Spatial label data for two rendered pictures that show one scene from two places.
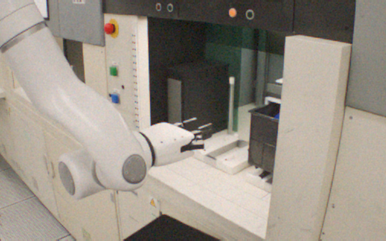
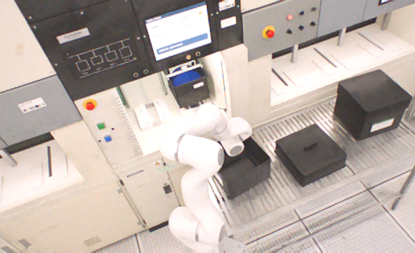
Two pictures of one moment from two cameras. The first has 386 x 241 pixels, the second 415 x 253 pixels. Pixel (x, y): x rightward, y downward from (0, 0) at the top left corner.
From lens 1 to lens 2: 1.38 m
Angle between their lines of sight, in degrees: 54
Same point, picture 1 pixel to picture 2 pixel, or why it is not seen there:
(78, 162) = (239, 140)
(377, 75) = (254, 48)
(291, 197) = (239, 102)
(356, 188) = (254, 83)
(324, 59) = (241, 55)
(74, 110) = (240, 126)
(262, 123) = (181, 88)
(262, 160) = (187, 102)
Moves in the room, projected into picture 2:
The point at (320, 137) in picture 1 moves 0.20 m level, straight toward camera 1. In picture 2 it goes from (245, 78) to (275, 92)
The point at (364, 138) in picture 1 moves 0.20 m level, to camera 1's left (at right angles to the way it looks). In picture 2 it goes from (253, 67) to (241, 91)
